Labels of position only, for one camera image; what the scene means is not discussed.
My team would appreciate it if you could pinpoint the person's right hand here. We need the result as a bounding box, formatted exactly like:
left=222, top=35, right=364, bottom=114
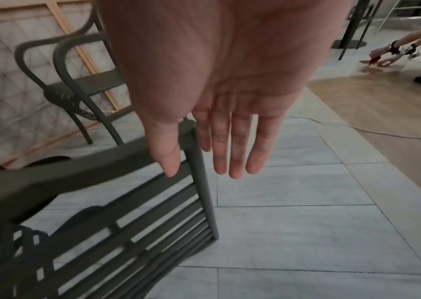
left=97, top=0, right=352, bottom=179

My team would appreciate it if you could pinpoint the black metal leg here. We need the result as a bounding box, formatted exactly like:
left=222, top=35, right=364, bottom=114
left=338, top=0, right=383, bottom=61

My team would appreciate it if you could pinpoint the dark green metal armchair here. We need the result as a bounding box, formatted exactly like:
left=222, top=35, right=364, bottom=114
left=14, top=5, right=134, bottom=146

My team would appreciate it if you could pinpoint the dark green slatted metal chair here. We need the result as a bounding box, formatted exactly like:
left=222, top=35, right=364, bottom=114
left=0, top=120, right=220, bottom=299

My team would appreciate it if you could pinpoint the wooden framed lattice panel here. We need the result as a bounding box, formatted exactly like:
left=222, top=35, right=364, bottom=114
left=0, top=0, right=134, bottom=170

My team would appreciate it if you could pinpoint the black pedestal table stand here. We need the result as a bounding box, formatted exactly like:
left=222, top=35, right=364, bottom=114
left=330, top=0, right=372, bottom=49

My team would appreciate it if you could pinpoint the white floor cable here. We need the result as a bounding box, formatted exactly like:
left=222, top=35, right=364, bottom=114
left=291, top=116, right=421, bottom=143

